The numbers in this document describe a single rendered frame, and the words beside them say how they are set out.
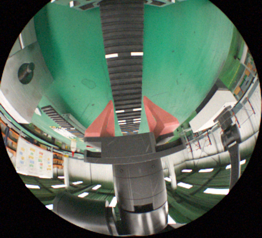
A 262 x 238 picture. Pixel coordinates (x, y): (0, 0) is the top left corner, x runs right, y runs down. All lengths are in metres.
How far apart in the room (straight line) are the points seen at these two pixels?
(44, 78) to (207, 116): 0.54
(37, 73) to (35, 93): 0.03
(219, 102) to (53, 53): 0.50
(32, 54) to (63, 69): 0.07
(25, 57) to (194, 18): 0.25
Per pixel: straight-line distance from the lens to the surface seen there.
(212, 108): 0.42
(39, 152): 3.24
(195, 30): 0.17
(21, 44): 0.18
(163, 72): 0.15
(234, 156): 0.46
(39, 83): 0.16
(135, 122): 0.19
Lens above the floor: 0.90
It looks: 38 degrees down
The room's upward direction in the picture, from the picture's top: 171 degrees clockwise
